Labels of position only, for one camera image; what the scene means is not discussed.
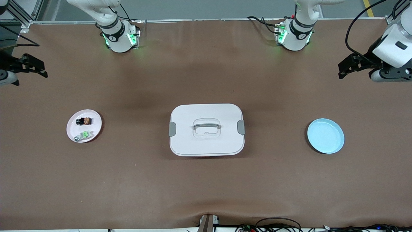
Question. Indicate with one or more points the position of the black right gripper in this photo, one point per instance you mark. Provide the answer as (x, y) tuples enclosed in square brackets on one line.
[(12, 63)]

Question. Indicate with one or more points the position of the white lidded storage box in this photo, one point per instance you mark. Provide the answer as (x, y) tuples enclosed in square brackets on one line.
[(206, 145)]

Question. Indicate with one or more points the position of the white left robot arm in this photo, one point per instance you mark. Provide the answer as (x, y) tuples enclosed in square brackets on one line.
[(394, 45)]

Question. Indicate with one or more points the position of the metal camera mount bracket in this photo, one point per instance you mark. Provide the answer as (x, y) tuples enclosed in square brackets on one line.
[(207, 224)]

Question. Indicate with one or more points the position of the pink round plate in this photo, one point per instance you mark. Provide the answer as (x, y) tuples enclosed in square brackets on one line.
[(72, 127)]

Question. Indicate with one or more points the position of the orange and black switch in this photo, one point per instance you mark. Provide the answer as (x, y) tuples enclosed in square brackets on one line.
[(83, 121)]

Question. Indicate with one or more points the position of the brown table mat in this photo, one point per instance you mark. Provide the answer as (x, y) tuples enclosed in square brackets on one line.
[(206, 180)]

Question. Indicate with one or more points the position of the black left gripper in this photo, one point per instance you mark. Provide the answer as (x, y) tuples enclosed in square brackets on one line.
[(368, 61)]

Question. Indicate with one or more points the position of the light blue round plate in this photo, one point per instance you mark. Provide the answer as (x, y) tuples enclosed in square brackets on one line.
[(325, 137)]

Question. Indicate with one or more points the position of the aluminium frame post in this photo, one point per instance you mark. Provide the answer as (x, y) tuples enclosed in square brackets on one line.
[(388, 20), (25, 22)]

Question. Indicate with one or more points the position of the green and white switch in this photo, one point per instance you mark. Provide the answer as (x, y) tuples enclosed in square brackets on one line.
[(84, 135)]

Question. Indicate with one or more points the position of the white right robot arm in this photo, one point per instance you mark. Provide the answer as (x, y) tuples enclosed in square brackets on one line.
[(117, 42)]

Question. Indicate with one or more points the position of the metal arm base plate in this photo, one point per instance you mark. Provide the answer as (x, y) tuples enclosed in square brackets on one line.
[(136, 35), (277, 32)]

